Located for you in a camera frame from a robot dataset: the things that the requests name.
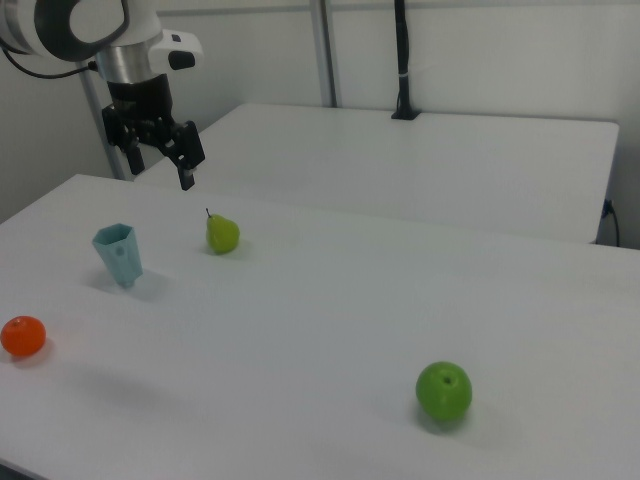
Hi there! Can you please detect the green apple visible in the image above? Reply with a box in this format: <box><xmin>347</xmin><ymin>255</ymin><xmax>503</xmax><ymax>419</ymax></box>
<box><xmin>415</xmin><ymin>361</ymin><xmax>474</xmax><ymax>421</ymax></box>

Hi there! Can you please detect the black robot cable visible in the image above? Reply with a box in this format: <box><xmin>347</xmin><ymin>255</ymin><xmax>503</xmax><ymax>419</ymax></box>
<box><xmin>0</xmin><ymin>43</ymin><xmax>99</xmax><ymax>81</ymax></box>

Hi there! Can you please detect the aluminium frame post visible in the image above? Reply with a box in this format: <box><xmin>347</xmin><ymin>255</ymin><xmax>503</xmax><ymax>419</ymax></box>
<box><xmin>80</xmin><ymin>69</ymin><xmax>127</xmax><ymax>182</ymax></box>
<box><xmin>308</xmin><ymin>0</ymin><xmax>347</xmax><ymax>109</ymax></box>

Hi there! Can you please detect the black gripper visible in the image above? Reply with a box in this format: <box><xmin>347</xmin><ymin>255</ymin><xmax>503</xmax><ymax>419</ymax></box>
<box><xmin>101</xmin><ymin>73</ymin><xmax>207</xmax><ymax>192</ymax></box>

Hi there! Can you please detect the orange fruit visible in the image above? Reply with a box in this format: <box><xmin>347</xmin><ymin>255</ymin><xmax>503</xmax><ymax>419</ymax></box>
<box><xmin>0</xmin><ymin>315</ymin><xmax>47</xmax><ymax>357</ymax></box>

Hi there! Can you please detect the black camera stand pole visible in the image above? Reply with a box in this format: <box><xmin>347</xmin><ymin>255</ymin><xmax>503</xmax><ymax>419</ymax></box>
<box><xmin>390</xmin><ymin>0</ymin><xmax>422</xmax><ymax>122</ymax></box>

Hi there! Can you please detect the white side table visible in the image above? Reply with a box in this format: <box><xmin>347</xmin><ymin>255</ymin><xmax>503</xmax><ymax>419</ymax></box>
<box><xmin>130</xmin><ymin>102</ymin><xmax>621</xmax><ymax>245</ymax></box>

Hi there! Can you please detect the light blue hexagonal mug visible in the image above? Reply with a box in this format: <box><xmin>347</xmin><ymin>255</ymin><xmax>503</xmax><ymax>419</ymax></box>
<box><xmin>91</xmin><ymin>223</ymin><xmax>145</xmax><ymax>290</ymax></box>

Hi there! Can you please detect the green pear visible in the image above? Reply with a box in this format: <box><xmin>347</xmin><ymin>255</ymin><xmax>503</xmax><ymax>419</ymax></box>
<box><xmin>204</xmin><ymin>207</ymin><xmax>241</xmax><ymax>256</ymax></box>

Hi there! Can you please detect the wall socket with cable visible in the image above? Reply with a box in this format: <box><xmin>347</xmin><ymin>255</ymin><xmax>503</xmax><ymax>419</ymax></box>
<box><xmin>601</xmin><ymin>198</ymin><xmax>622</xmax><ymax>247</ymax></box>

